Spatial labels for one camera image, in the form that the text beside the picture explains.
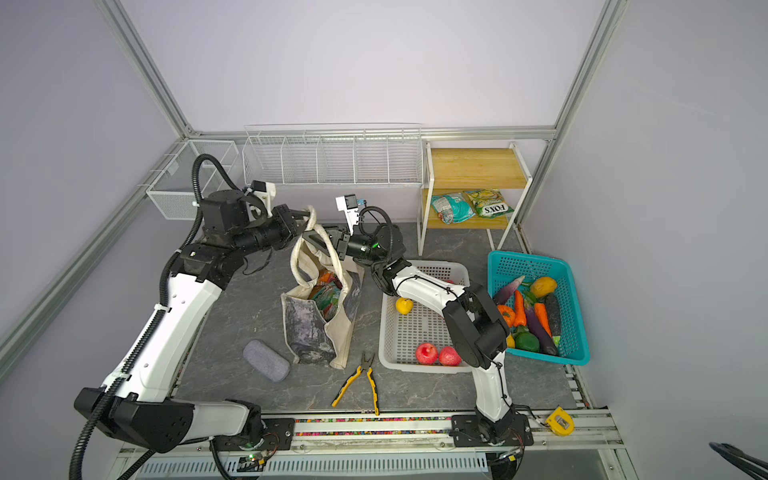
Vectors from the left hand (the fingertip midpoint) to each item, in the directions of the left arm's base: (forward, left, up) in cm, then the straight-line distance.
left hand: (317, 221), depth 67 cm
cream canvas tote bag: (-18, +5, -24) cm, 30 cm away
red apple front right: (-21, -31, -33) cm, 50 cm away
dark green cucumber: (-10, -65, -34) cm, 74 cm away
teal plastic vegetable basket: (+8, -56, -36) cm, 67 cm away
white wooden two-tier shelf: (+34, -47, -22) cm, 62 cm away
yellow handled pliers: (-21, -7, -38) cm, 44 cm away
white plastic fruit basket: (-14, -20, -39) cm, 46 cm away
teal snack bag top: (-5, +2, -26) cm, 27 cm away
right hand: (-4, +3, -1) cm, 5 cm away
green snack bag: (+25, -50, -20) cm, 60 cm away
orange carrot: (-10, -63, -37) cm, 73 cm away
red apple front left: (-20, -25, -33) cm, 46 cm away
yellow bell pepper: (-1, -65, -33) cm, 73 cm away
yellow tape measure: (-38, -56, -37) cm, 77 cm away
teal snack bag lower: (+24, -39, -20) cm, 50 cm away
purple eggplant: (-19, -59, -35) cm, 71 cm away
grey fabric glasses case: (-18, +19, -36) cm, 45 cm away
